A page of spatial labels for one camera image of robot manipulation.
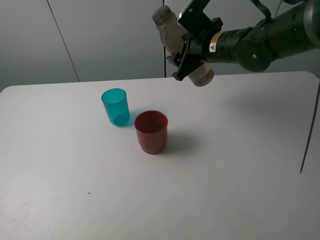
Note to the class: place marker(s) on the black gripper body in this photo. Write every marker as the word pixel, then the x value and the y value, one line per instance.
pixel 197 49

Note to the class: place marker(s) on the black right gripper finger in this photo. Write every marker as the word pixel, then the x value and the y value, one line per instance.
pixel 174 59

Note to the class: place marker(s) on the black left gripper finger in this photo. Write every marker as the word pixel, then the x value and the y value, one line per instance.
pixel 189 61

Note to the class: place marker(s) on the smoky brown plastic bottle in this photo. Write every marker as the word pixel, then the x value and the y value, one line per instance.
pixel 172 37

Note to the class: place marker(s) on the teal translucent plastic cup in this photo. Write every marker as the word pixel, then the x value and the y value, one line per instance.
pixel 116 106

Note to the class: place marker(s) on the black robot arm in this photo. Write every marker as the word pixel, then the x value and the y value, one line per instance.
pixel 254 48

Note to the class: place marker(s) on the red plastic cup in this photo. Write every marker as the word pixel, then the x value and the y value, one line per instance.
pixel 152 131

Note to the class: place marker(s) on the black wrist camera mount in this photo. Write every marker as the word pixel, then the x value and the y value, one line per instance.
pixel 196 22

